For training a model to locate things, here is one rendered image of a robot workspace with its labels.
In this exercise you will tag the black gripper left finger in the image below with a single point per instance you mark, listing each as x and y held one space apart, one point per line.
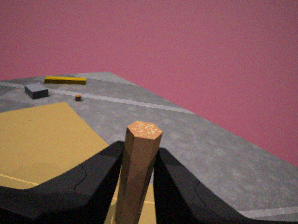
81 195

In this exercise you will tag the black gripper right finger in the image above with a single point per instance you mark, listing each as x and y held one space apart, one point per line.
181 198

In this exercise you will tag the brown wooden awl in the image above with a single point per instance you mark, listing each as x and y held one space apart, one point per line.
142 141

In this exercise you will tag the yellow flat bar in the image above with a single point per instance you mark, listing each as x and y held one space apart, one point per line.
65 80

